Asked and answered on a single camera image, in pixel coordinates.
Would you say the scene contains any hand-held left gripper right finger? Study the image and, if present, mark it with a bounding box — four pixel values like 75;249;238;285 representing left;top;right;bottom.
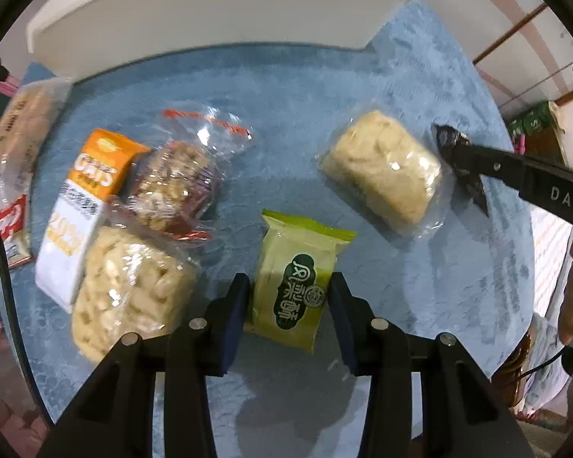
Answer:
329;271;523;458

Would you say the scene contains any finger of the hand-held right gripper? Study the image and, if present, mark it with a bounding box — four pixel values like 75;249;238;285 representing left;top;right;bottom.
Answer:
451;142;526;194

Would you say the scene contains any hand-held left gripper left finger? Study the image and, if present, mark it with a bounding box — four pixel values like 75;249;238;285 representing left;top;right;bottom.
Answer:
38;273;250;458

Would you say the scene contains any green pastry packet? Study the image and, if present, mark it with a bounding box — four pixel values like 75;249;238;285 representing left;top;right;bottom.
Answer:
243;209;357;355

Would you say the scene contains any clear yellow cracker packet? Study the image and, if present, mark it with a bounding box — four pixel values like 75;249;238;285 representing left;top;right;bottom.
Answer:
315;105;452;237

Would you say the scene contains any clear puffed rice packet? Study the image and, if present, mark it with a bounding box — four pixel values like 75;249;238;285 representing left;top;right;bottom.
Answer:
71;222;199;363

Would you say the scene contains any brown nut bar packet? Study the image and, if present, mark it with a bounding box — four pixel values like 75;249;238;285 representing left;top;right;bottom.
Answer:
110;109;256;244

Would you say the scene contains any orange white oat bar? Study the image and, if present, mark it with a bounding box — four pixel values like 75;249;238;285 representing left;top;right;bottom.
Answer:
35;128;151;313

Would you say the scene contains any small red white packet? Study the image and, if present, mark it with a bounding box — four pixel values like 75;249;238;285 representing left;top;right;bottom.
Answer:
0;191;34;268

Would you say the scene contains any clear brown cookie packet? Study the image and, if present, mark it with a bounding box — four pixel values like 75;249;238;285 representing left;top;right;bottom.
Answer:
0;77;72;201

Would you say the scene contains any white plastic storage box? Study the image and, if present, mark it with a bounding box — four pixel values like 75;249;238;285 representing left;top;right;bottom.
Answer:
26;0;416;82

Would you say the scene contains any green bag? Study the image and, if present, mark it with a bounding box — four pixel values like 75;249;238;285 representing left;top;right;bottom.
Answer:
506;100;567;137

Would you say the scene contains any checked blanket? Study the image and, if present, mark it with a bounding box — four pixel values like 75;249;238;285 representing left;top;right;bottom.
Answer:
530;210;573;316

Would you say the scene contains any grey blue blanket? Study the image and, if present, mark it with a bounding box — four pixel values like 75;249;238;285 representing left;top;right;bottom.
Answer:
520;315;573;416

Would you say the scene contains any blue fluffy table towel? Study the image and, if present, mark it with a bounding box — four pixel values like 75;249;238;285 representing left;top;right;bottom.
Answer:
0;0;538;440

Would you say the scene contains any black cable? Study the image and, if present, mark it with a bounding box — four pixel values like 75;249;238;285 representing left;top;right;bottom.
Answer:
494;343;569;382

